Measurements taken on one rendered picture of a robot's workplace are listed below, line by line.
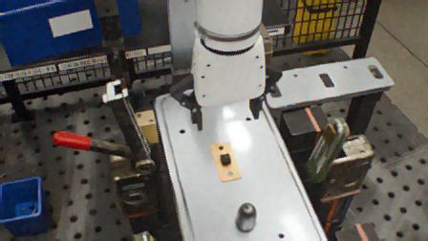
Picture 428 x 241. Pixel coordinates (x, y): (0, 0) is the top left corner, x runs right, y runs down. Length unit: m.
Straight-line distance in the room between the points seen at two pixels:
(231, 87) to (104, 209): 0.59
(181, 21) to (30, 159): 0.61
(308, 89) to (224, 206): 0.33
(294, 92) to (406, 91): 1.70
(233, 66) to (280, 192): 0.26
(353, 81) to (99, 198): 0.66
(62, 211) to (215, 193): 0.50
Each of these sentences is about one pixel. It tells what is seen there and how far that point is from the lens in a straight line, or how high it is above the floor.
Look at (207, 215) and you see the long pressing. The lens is 0.74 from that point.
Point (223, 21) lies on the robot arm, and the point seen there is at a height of 1.33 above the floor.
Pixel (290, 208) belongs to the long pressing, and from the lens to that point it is 0.75.
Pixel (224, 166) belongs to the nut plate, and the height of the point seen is 1.00.
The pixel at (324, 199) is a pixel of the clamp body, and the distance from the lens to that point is 0.86.
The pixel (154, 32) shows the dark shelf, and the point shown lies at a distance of 1.03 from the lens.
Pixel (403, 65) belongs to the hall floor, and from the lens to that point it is 2.76.
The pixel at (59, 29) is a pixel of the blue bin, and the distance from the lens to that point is 0.99.
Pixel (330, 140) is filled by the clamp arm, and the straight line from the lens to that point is 0.73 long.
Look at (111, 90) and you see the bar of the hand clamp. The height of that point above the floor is 1.21.
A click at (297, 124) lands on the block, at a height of 0.98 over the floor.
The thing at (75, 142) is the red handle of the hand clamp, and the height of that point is 1.13.
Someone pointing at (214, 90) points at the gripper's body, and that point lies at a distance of 0.62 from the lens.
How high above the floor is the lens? 1.64
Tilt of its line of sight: 48 degrees down
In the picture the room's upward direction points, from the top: straight up
